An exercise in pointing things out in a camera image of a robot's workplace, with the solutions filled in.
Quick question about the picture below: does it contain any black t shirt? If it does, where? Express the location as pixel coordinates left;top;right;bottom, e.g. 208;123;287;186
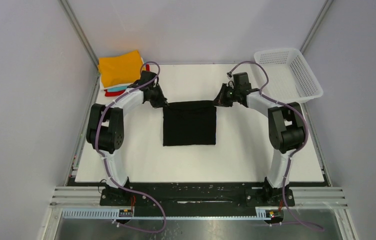
162;100;217;147

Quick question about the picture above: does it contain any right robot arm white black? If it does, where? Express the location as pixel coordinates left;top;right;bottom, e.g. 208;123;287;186
213;72;309;206

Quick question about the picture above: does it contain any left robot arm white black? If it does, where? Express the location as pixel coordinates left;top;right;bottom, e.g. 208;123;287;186
86;70;167;206

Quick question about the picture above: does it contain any teal folded t shirt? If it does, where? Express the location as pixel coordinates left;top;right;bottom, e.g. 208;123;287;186
106;85;129;93

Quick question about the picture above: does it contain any orange folded t shirt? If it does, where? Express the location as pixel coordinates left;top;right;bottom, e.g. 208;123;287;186
98;50;146;89

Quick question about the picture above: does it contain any red folded t shirt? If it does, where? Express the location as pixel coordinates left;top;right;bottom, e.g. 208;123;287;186
100;64;150;97

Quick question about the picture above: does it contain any white folded t shirt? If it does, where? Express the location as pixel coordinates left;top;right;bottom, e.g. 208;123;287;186
99;57;133;91

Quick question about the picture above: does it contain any white plastic basket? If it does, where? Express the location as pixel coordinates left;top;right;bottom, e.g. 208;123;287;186
253;48;324;103

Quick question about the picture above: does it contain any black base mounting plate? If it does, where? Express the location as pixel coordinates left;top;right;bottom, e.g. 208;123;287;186
67;177;328;218

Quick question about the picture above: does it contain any left small electronics module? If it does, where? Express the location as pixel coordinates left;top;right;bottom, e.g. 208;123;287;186
118;208;134;218

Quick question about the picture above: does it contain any small electronics module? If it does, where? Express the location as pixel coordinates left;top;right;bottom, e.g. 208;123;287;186
266;210;284;219
118;208;134;218

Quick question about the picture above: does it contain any right small electronics module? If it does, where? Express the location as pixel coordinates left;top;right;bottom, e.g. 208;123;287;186
266;210;284;219

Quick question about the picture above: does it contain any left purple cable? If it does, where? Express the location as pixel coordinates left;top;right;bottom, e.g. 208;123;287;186
94;61;167;234

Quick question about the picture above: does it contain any white slotted cable duct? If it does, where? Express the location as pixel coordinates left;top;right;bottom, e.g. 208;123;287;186
62;208;272;221

